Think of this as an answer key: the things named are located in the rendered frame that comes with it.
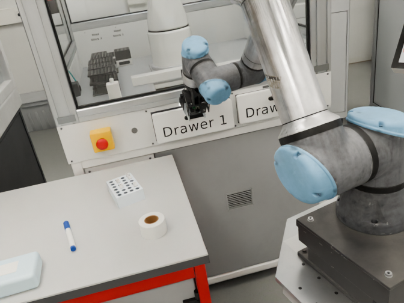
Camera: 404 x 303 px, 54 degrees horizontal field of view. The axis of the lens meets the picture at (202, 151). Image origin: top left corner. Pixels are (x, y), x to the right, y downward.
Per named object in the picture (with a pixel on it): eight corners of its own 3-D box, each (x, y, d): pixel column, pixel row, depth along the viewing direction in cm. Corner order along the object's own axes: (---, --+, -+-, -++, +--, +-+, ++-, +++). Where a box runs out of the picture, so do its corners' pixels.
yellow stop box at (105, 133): (115, 149, 137) (110, 131, 134) (94, 154, 136) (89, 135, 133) (115, 143, 142) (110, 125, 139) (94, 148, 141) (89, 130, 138)
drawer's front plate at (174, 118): (234, 127, 146) (231, 98, 141) (157, 143, 142) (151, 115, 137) (233, 125, 147) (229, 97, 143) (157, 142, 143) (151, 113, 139)
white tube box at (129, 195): (145, 199, 121) (142, 188, 119) (119, 208, 118) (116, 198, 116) (133, 183, 131) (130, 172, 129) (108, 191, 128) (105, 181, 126)
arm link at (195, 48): (188, 59, 104) (175, 37, 107) (189, 85, 113) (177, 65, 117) (215, 50, 105) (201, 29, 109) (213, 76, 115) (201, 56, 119)
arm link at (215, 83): (246, 80, 104) (227, 52, 109) (208, 91, 100) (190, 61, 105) (240, 100, 110) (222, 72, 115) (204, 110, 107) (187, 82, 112)
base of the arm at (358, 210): (430, 217, 80) (436, 175, 76) (374, 244, 75) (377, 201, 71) (373, 186, 93) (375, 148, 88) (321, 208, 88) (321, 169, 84)
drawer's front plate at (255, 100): (311, 109, 151) (311, 81, 147) (240, 124, 147) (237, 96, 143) (309, 107, 153) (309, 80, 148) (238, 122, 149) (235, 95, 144)
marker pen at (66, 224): (77, 250, 103) (75, 245, 102) (71, 252, 102) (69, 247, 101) (69, 223, 114) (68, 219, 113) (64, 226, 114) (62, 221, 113)
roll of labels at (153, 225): (172, 226, 106) (169, 214, 105) (158, 242, 101) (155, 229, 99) (150, 221, 110) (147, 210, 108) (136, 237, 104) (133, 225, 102)
